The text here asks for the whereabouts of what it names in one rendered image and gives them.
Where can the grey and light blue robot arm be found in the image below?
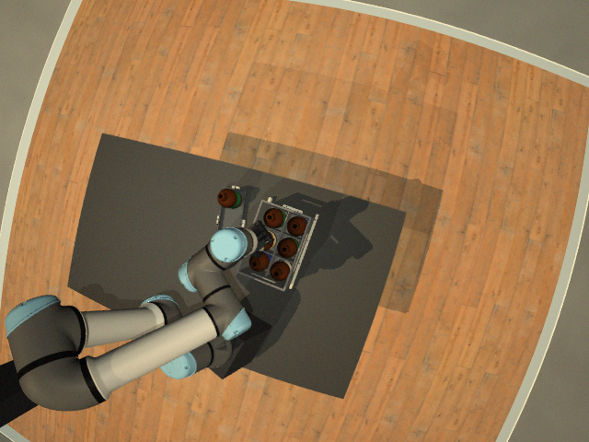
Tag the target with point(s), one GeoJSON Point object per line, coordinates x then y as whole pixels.
{"type": "Point", "coordinates": [40, 331]}

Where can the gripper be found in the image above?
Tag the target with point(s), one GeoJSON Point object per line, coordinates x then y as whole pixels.
{"type": "Point", "coordinates": [260, 229]}

